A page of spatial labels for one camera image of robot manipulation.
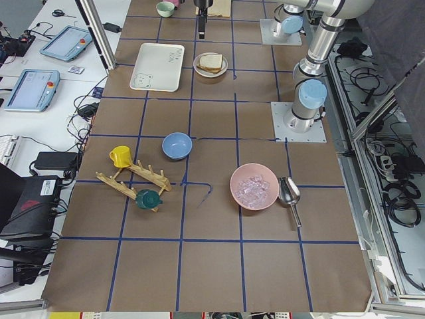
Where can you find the white bear tray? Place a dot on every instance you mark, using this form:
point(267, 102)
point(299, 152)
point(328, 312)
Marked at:
point(157, 67)

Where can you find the pink cloth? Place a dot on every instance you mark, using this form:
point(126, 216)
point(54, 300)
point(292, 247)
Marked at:
point(176, 2)

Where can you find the dark green mug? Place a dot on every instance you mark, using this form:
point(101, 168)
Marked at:
point(148, 199)

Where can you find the metal scoop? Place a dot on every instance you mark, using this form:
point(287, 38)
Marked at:
point(289, 196)

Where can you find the bread slice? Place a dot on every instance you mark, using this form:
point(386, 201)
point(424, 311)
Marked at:
point(211, 60)
point(208, 69)

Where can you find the far teach pendant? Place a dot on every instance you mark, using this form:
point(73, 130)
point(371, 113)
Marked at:
point(67, 44)

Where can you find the bread slice on plate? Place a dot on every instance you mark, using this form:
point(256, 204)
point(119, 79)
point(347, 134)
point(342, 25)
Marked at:
point(208, 69)

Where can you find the black power adapter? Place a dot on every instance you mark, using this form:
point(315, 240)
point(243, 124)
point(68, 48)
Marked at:
point(112, 27)

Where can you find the near teach pendant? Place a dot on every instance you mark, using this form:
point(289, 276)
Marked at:
point(33, 91)

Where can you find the green bowl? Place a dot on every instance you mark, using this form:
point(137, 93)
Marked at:
point(165, 9)

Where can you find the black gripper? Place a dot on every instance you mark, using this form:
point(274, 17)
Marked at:
point(202, 2)

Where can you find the pink bowl with ice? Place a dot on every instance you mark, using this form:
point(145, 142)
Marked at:
point(254, 186)

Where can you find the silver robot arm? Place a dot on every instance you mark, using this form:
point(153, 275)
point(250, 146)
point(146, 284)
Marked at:
point(288, 19)
point(310, 92)

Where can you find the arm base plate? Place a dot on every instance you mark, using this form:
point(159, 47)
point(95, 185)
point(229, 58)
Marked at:
point(269, 39)
point(289, 128)

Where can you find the teach pendant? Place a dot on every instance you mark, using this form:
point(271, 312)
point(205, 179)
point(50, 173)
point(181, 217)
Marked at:
point(67, 44)
point(33, 91)

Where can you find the aluminium frame post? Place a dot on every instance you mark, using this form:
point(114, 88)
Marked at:
point(95, 27)

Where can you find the blue bowl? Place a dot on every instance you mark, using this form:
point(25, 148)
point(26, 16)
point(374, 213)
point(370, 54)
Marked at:
point(177, 145)

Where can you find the yellow mug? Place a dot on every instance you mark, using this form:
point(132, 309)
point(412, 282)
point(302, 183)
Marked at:
point(121, 156)

